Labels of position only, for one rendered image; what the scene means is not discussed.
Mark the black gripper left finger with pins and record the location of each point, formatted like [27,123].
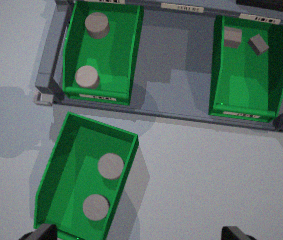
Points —
[43,232]

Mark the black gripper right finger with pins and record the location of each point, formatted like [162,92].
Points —
[234,233]

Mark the grey block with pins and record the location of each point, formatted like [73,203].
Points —
[258,45]
[232,37]

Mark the green bin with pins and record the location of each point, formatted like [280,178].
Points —
[72,174]
[246,79]
[108,55]

